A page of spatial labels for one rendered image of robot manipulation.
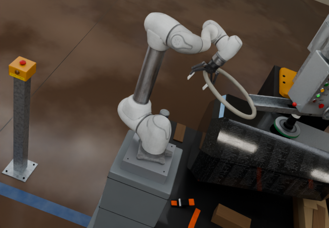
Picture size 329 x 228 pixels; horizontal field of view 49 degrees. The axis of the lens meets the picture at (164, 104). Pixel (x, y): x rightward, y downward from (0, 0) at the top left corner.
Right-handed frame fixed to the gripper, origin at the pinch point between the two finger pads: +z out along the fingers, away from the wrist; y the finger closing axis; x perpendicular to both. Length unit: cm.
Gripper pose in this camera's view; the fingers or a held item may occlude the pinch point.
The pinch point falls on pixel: (196, 82)
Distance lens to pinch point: 248.1
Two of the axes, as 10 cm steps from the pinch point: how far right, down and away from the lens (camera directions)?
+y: 7.9, 5.1, 3.4
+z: -6.1, 6.4, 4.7
